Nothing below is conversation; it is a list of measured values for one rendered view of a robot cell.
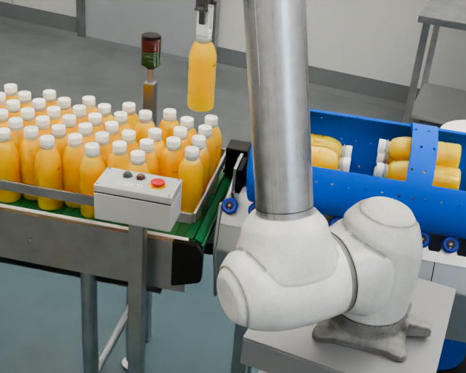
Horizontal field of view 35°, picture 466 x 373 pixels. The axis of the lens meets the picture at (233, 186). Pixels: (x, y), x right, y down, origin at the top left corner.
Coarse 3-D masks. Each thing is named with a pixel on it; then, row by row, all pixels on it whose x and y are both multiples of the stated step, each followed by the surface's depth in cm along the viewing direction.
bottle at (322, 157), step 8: (312, 152) 192; (320, 152) 192; (328, 152) 192; (336, 152) 194; (312, 160) 192; (320, 160) 192; (328, 160) 192; (336, 160) 192; (328, 168) 192; (336, 168) 193
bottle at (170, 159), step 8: (168, 152) 202; (176, 152) 202; (160, 160) 204; (168, 160) 202; (176, 160) 202; (160, 168) 205; (168, 168) 202; (176, 168) 202; (168, 176) 204; (176, 176) 204
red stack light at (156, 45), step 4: (144, 40) 231; (160, 40) 232; (144, 44) 232; (148, 44) 231; (152, 44) 231; (156, 44) 232; (160, 44) 233; (144, 48) 232; (148, 48) 232; (152, 48) 232; (156, 48) 232; (160, 48) 234; (148, 52) 232; (152, 52) 232; (156, 52) 233
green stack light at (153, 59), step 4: (144, 52) 233; (160, 52) 234; (144, 56) 234; (148, 56) 233; (152, 56) 233; (156, 56) 234; (160, 56) 235; (144, 60) 234; (148, 60) 234; (152, 60) 234; (156, 60) 234; (160, 60) 236; (144, 64) 235; (148, 64) 234; (152, 64) 234; (156, 64) 235; (160, 64) 237
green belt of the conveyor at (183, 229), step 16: (224, 176) 229; (224, 192) 222; (32, 208) 205; (64, 208) 206; (80, 208) 207; (208, 208) 213; (176, 224) 203; (192, 224) 204; (208, 224) 206; (192, 240) 198; (208, 240) 204
